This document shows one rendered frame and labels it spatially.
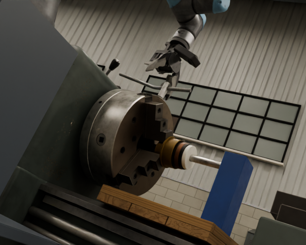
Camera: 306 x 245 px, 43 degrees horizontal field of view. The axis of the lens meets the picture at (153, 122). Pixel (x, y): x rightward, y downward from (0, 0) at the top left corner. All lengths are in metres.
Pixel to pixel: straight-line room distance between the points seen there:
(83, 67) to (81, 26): 10.79
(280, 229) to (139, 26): 10.37
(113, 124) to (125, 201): 0.24
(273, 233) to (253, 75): 8.47
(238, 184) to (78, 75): 0.53
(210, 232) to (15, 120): 0.44
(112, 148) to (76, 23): 11.13
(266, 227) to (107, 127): 0.56
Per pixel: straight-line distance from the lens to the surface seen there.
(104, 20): 11.65
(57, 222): 1.05
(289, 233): 0.67
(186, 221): 0.85
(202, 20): 1.50
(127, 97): 1.13
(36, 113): 0.78
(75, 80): 1.14
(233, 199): 1.00
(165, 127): 1.14
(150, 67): 1.30
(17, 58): 0.73
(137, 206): 0.91
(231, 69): 9.32
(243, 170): 1.02
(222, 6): 1.34
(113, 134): 1.07
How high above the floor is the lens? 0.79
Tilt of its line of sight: 18 degrees up
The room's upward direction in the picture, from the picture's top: 24 degrees clockwise
